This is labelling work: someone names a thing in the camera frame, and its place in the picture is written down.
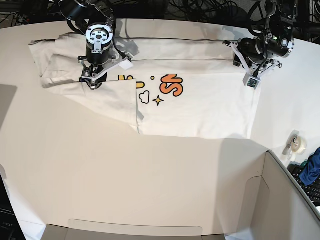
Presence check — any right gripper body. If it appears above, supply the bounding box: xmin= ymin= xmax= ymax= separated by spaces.
xmin=79 ymin=73 xmax=108 ymax=90

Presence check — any grey cardboard box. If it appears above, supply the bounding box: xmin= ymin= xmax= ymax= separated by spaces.
xmin=41 ymin=219 xmax=226 ymax=240
xmin=223 ymin=151 xmax=320 ymax=240

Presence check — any black keyboard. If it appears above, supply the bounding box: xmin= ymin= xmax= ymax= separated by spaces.
xmin=287 ymin=164 xmax=320 ymax=207

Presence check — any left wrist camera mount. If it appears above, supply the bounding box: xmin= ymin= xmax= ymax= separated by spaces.
xmin=222 ymin=38 xmax=282 ymax=89

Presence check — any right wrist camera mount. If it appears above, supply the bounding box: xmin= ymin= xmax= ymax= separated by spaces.
xmin=78 ymin=56 xmax=133 ymax=81

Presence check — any grey cardboard box right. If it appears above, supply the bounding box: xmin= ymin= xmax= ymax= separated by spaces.
xmin=223 ymin=151 xmax=320 ymax=240

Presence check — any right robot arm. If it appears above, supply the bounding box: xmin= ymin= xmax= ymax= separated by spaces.
xmin=58 ymin=0 xmax=114 ymax=90

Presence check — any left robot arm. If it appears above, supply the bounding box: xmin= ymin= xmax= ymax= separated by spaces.
xmin=237 ymin=0 xmax=297 ymax=68

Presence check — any white printed t-shirt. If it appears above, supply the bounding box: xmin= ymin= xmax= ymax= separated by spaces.
xmin=29 ymin=34 xmax=261 ymax=139

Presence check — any grey cardboard box bottom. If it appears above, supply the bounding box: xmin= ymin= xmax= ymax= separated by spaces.
xmin=41 ymin=219 xmax=226 ymax=240

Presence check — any clear tape roll dispenser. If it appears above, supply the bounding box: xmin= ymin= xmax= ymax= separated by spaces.
xmin=282 ymin=130 xmax=307 ymax=161

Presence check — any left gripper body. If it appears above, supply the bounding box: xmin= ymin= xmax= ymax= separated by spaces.
xmin=232 ymin=54 xmax=242 ymax=67

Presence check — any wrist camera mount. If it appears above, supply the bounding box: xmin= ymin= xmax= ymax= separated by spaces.
xmin=78 ymin=56 xmax=133 ymax=81
xmin=222 ymin=38 xmax=282 ymax=89

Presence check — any blue cloth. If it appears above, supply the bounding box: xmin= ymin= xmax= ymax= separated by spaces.
xmin=299 ymin=148 xmax=320 ymax=186

